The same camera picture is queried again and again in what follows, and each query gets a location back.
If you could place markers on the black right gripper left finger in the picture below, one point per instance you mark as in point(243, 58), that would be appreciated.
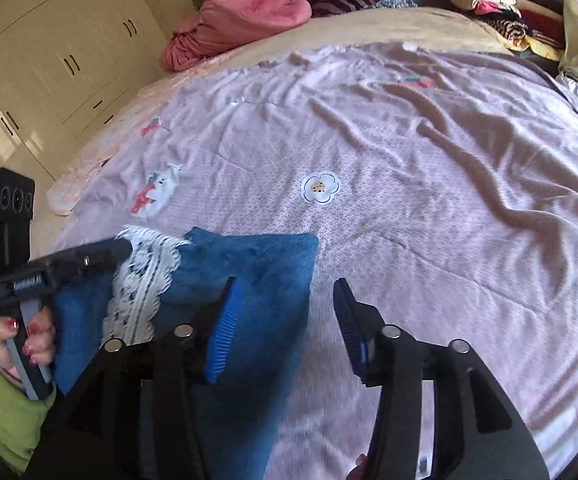
point(130, 414)

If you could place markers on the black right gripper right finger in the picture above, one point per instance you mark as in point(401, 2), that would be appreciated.
point(477, 431)

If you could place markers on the blue denim pants lace trim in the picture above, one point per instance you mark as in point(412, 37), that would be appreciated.
point(163, 283)

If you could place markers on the green sleeve left forearm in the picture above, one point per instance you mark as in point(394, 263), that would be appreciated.
point(21, 420)

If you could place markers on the right hand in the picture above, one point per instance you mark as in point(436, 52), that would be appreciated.
point(358, 471)

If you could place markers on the pink patterned bed quilt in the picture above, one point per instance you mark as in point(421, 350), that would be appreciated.
point(442, 186)

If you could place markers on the cream wardrobe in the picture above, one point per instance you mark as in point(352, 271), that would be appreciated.
point(66, 68)

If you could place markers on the pink blanket bundle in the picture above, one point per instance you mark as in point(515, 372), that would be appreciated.
point(223, 25)

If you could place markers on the pile of folded clothes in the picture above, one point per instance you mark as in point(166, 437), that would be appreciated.
point(520, 25)

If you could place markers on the striped purple cloth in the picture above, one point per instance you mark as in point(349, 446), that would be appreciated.
point(326, 8)

